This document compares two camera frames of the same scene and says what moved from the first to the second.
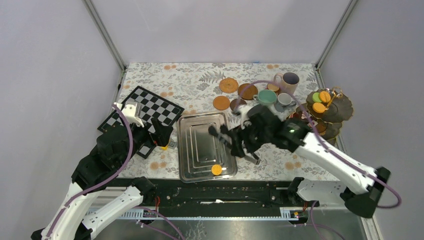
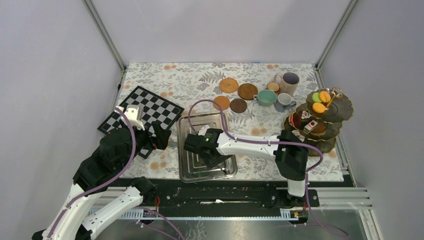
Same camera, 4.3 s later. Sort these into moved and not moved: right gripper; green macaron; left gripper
Moved: right gripper
Not moved: left gripper; green macaron
